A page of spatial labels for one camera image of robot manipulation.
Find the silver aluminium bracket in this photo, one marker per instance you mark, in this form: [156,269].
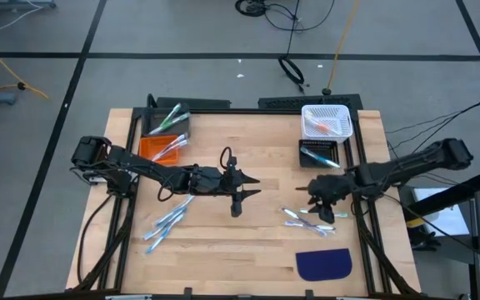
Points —
[127,297]

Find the plain black box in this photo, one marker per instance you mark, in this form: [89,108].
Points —
[194,103]

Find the black plastic basket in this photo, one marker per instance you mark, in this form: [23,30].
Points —
[327,146]

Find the orange toothbrush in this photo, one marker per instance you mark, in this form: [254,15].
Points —
[333,132]
[313,118]

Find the dark grey plastic basket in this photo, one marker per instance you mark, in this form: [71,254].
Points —
[152,118]

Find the perforated black box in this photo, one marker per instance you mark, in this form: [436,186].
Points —
[290,102]

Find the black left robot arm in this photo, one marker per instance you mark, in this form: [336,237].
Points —
[140,164]

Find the white plastic basket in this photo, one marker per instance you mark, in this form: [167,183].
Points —
[340,114]

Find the black table clamp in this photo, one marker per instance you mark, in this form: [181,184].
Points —
[188,293]
[309,293]

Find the orange plastic basket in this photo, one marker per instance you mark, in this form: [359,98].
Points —
[148,154]

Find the black aluminium table frame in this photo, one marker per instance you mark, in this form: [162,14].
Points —
[244,111]

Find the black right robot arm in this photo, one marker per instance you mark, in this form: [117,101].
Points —
[411,164]

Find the grey cart base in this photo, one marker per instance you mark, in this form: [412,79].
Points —
[15,4]

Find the blue toothbrush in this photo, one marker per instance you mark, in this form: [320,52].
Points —
[165,234]
[165,224]
[175,210]
[319,157]

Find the black beam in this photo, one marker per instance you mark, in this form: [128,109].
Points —
[452,193]

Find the white box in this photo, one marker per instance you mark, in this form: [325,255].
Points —
[444,221]

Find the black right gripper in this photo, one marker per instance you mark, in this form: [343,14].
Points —
[331,189]

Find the dark blue mat patch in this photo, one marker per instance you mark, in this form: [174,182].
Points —
[323,264]

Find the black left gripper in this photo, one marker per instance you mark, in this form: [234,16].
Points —
[215,181]

